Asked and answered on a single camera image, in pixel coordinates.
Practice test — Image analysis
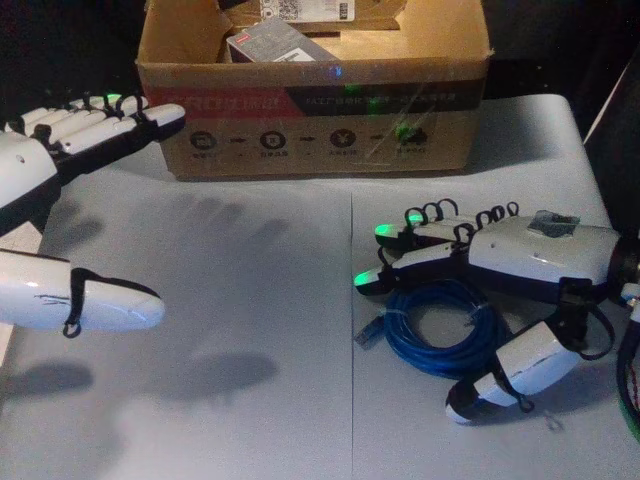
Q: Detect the brown cardboard box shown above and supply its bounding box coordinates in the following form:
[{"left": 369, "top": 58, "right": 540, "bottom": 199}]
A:
[{"left": 134, "top": 0, "right": 495, "bottom": 182}]

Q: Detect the grey electronic device box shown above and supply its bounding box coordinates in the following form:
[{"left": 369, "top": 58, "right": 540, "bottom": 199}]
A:
[{"left": 225, "top": 18, "right": 347, "bottom": 65}]

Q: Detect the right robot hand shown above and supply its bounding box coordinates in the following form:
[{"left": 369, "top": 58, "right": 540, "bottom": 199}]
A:
[{"left": 352, "top": 199, "right": 622, "bottom": 426}]

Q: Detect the blue cable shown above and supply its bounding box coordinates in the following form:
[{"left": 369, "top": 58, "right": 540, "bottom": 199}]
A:
[{"left": 353, "top": 278, "right": 516, "bottom": 380}]

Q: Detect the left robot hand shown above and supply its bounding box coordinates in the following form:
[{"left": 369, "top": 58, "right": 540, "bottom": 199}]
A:
[{"left": 0, "top": 92, "right": 187, "bottom": 339}]

